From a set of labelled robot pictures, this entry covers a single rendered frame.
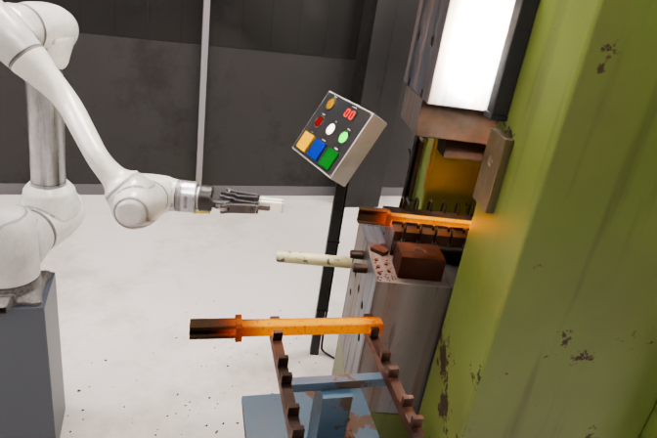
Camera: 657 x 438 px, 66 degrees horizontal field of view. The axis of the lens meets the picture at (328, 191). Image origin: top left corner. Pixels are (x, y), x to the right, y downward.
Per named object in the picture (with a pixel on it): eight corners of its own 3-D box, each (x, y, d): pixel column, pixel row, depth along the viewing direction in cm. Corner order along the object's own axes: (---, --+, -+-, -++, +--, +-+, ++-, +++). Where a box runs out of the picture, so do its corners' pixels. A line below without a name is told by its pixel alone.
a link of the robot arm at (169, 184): (180, 209, 148) (170, 221, 135) (125, 203, 146) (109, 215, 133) (183, 173, 146) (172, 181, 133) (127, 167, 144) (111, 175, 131)
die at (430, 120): (415, 136, 131) (422, 100, 127) (400, 116, 149) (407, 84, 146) (567, 154, 135) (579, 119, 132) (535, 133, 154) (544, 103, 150)
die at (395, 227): (389, 254, 144) (395, 228, 141) (378, 223, 163) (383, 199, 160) (529, 268, 149) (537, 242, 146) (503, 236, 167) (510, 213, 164)
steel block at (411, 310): (349, 411, 147) (375, 281, 130) (339, 328, 182) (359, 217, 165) (531, 422, 153) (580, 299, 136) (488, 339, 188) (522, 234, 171)
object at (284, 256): (275, 265, 192) (277, 253, 190) (276, 258, 197) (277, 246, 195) (388, 276, 196) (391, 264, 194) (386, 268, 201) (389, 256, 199)
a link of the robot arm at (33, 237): (-34, 284, 147) (-45, 215, 138) (10, 253, 164) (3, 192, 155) (19, 294, 146) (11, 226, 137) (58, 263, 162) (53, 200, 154)
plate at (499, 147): (485, 212, 112) (505, 139, 105) (471, 197, 120) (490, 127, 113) (493, 213, 112) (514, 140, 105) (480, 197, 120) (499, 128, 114)
